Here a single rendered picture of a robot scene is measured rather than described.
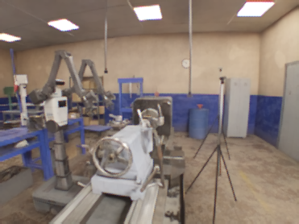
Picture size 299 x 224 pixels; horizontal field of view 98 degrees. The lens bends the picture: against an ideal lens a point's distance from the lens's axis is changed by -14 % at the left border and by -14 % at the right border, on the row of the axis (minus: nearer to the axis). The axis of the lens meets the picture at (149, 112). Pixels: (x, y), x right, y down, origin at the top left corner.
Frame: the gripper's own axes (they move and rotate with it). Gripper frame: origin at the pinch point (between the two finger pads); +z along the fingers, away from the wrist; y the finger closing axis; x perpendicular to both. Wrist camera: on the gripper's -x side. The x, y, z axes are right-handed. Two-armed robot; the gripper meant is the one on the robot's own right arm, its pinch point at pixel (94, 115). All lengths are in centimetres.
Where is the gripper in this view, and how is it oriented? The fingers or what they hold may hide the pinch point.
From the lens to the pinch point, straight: 142.1
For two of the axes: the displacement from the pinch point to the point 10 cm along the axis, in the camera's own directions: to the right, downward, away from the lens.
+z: 5.0, 8.7, 0.6
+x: -8.6, 4.8, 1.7
